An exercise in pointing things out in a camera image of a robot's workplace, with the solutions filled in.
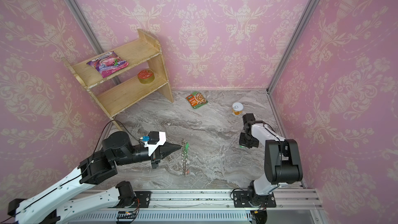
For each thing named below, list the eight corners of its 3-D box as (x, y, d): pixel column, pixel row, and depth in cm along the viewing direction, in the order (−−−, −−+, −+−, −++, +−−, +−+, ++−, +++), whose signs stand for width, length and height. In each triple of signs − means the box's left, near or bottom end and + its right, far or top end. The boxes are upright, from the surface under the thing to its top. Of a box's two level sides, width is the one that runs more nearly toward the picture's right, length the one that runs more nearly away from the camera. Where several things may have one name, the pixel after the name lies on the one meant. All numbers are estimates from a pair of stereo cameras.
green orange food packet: (196, 110, 112) (195, 108, 110) (185, 99, 118) (185, 97, 117) (208, 102, 116) (208, 100, 115) (197, 92, 123) (197, 90, 121)
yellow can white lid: (232, 116, 108) (233, 110, 103) (230, 107, 113) (232, 101, 108) (242, 116, 108) (244, 110, 103) (240, 107, 113) (242, 101, 108)
